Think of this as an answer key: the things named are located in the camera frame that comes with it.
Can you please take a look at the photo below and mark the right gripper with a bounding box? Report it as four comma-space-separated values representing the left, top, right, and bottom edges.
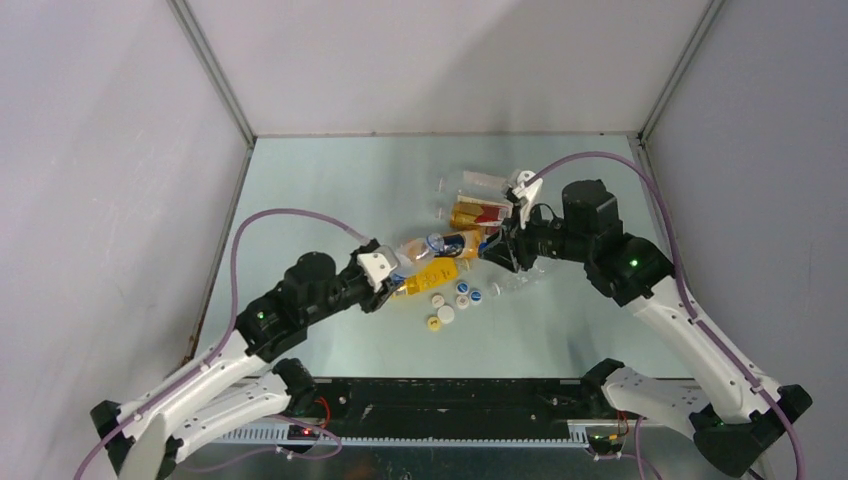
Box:
478, 200, 592, 273

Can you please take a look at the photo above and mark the solid blue cap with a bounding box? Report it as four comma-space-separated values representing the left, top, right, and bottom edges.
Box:
425, 233, 445, 254

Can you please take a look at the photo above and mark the crushed blue label bottle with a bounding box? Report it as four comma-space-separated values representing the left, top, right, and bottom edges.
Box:
392, 235, 436, 279

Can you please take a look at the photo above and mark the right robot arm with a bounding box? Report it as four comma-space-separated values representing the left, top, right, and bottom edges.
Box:
499, 172, 812, 479

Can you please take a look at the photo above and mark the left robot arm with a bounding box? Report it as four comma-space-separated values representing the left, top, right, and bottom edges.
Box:
90, 234, 466, 479

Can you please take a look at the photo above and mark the orange navy label bottle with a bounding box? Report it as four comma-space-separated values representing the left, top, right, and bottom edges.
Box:
434, 229, 485, 259

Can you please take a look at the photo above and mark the clear bottle lower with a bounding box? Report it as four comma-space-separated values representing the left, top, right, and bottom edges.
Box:
487, 265, 548, 297

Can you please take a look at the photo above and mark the clear bottle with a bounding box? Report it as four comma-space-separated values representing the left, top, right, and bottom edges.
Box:
487, 265, 548, 297
436, 170, 507, 197

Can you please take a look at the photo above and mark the red gold label bottle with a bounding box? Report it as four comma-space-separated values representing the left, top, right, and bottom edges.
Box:
436, 195, 511, 230

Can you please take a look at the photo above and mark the yellow label bottle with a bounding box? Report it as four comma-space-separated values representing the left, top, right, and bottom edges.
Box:
393, 257, 472, 298

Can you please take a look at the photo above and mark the clear bottle far back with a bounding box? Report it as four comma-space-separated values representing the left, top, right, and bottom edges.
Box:
436, 170, 507, 197

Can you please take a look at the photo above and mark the plain white cap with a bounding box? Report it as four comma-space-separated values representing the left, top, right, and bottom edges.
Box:
437, 305, 456, 325

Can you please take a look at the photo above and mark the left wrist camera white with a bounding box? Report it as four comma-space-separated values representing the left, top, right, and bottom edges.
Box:
355, 245, 400, 293

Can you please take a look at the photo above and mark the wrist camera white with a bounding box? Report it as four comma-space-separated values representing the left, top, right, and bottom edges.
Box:
502, 170, 543, 229
355, 245, 400, 293

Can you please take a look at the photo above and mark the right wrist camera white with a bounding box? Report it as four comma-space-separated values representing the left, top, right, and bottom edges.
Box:
502, 170, 543, 229

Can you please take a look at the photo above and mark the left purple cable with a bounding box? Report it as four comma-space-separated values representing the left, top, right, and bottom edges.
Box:
72, 208, 369, 480

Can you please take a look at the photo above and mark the grey slotted cable duct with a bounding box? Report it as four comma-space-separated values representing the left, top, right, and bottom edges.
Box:
221, 423, 591, 448

